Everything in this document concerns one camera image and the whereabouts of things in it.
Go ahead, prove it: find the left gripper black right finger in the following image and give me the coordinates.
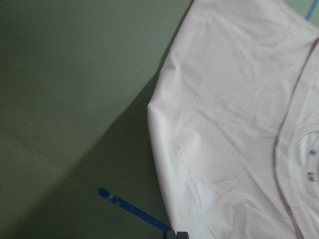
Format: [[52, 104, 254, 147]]
[[176, 232, 188, 239]]

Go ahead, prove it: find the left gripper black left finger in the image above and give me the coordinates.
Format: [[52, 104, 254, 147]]
[[163, 231, 175, 239]]

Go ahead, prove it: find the pink Snoopy t-shirt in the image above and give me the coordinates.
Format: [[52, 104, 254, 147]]
[[148, 0, 319, 239]]

